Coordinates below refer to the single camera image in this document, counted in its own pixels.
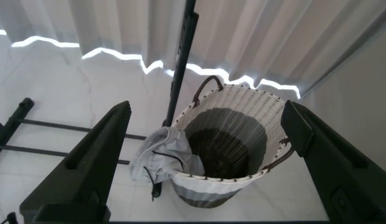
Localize black clothes rack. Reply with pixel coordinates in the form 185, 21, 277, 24
0, 0, 200, 200

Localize white laundry basket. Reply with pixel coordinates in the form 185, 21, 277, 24
171, 75, 295, 208

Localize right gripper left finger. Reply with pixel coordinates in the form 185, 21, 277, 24
19, 100, 132, 223

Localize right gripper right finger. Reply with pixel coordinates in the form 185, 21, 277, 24
280, 100, 386, 223

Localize pale grey shorts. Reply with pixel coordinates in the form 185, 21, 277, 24
129, 126, 206, 202

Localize white curtain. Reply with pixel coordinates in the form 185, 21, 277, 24
0, 0, 386, 100

